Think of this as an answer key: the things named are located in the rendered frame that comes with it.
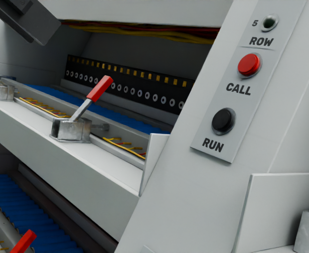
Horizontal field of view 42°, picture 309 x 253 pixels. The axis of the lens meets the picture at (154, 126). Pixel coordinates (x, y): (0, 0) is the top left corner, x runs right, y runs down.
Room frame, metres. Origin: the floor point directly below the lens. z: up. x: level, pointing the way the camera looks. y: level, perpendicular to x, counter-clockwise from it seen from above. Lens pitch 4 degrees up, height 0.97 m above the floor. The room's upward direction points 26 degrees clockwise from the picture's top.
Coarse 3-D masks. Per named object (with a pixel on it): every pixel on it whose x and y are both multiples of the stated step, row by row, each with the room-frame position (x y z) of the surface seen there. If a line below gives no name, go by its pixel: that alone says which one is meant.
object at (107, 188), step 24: (0, 72) 0.82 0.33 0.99; (24, 72) 0.84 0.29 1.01; (48, 72) 0.87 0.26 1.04; (0, 120) 0.58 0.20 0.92; (24, 120) 0.53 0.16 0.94; (48, 120) 0.57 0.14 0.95; (168, 120) 0.58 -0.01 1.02; (24, 144) 0.51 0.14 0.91; (48, 144) 0.45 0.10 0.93; (72, 144) 0.45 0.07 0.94; (48, 168) 0.45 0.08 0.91; (72, 168) 0.40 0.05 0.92; (96, 168) 0.37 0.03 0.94; (120, 168) 0.39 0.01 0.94; (144, 168) 0.31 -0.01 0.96; (72, 192) 0.40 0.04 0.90; (96, 192) 0.37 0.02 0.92; (120, 192) 0.34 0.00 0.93; (96, 216) 0.36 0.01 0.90; (120, 216) 0.33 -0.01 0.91
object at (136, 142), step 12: (0, 84) 0.80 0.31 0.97; (12, 84) 0.75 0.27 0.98; (24, 96) 0.70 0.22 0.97; (36, 96) 0.66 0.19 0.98; (48, 96) 0.64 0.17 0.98; (48, 108) 0.61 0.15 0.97; (60, 108) 0.60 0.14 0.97; (72, 108) 0.57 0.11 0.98; (96, 120) 0.52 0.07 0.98; (108, 120) 0.51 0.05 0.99; (96, 132) 0.52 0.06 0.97; (108, 132) 0.49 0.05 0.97; (120, 132) 0.47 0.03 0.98; (132, 132) 0.46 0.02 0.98; (120, 144) 0.45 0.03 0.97; (132, 144) 0.46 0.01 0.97; (144, 144) 0.44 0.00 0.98; (144, 156) 0.44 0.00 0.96
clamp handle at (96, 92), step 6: (102, 78) 0.48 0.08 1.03; (108, 78) 0.47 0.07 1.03; (102, 84) 0.47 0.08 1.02; (108, 84) 0.47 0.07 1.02; (96, 90) 0.47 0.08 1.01; (102, 90) 0.47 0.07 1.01; (90, 96) 0.47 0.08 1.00; (96, 96) 0.47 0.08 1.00; (84, 102) 0.47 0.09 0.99; (90, 102) 0.47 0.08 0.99; (78, 108) 0.47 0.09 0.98; (84, 108) 0.46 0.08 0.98; (78, 114) 0.46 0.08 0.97; (72, 120) 0.46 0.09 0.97
